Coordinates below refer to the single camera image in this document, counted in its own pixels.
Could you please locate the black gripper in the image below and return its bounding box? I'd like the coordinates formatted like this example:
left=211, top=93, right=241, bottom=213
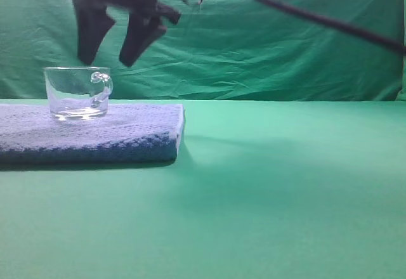
left=72, top=0, right=181, bottom=67

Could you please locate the transparent glass cup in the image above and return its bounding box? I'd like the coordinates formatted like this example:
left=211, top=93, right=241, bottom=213
left=43, top=67, right=114, bottom=120

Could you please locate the blue folded towel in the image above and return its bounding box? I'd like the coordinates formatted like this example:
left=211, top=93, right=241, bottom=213
left=1, top=103, right=185, bottom=164

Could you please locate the green backdrop cloth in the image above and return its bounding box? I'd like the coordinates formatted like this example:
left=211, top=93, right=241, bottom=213
left=1, top=0, right=405, bottom=101

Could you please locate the green tablecloth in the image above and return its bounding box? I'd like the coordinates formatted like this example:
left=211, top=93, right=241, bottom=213
left=1, top=101, right=405, bottom=278

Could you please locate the black cable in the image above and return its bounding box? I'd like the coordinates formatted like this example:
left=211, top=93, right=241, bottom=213
left=212, top=0, right=406, bottom=54

